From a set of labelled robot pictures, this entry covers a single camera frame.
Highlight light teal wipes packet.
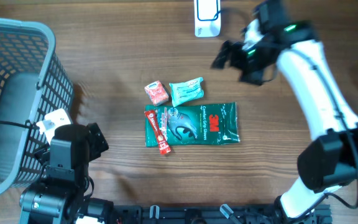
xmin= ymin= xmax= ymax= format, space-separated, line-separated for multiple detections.
xmin=169 ymin=77 xmax=204 ymax=107

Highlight red coffee stick sachet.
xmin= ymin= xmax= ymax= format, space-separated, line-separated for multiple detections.
xmin=144 ymin=110 xmax=171 ymax=155

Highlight green 3M gloves packet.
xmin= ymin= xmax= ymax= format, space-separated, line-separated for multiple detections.
xmin=145 ymin=102 xmax=240 ymax=146

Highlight small red white box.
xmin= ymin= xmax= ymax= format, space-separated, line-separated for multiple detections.
xmin=144 ymin=80 xmax=169 ymax=106

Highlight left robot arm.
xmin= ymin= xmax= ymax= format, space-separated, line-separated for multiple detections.
xmin=19 ymin=123 xmax=109 ymax=223

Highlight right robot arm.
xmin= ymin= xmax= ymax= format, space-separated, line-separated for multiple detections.
xmin=212 ymin=1 xmax=358 ymax=223

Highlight white barcode scanner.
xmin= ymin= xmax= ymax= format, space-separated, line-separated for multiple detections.
xmin=193 ymin=0 xmax=221 ymax=38

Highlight grey plastic mesh basket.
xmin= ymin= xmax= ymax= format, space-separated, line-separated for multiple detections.
xmin=0 ymin=19 xmax=75 ymax=194

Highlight black left camera cable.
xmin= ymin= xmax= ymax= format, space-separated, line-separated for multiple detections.
xmin=0 ymin=119 xmax=40 ymax=131

